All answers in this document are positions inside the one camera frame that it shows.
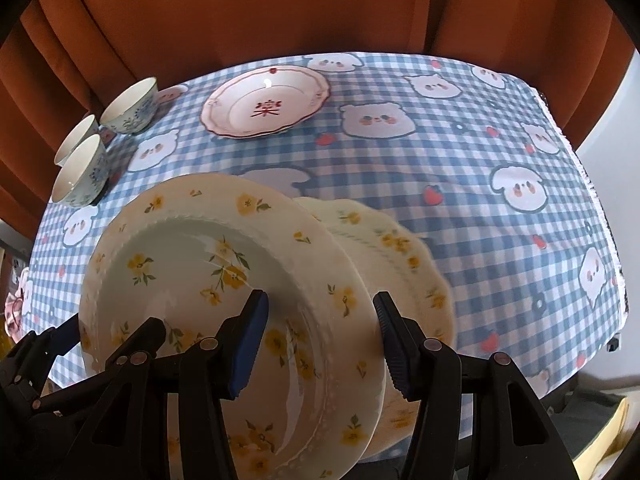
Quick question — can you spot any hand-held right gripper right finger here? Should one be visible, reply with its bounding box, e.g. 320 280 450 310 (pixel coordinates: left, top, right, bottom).
372 291 581 480

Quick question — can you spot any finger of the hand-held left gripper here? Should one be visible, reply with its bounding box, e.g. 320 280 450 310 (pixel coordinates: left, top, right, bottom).
0 316 82 413

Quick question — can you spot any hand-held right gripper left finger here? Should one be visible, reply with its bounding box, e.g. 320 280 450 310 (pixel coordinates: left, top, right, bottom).
30 289 271 480

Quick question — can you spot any large yellow floral plate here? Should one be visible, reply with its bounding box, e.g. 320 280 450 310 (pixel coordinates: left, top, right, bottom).
77 172 388 480

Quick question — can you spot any blue floral white bowl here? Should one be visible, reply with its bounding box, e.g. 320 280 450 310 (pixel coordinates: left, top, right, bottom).
53 114 101 168
51 133 110 208
100 76 161 136

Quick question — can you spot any pink floral cloth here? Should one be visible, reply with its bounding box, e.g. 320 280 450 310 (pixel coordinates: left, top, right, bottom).
0 265 32 341

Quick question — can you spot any scalloped yellow floral plate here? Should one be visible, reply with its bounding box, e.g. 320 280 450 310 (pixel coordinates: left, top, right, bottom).
292 196 456 463

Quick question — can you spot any blue checked printed tablecloth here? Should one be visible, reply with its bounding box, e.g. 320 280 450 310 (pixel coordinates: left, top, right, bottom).
5 52 628 441

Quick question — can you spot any pink plate red rim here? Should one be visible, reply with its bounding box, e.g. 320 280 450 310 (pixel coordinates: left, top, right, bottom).
200 66 333 139

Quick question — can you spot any small pink dish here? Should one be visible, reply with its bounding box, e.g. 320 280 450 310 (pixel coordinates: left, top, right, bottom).
156 85 190 107

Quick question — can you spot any orange curtain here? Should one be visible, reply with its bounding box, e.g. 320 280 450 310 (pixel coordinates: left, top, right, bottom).
0 0 640 241

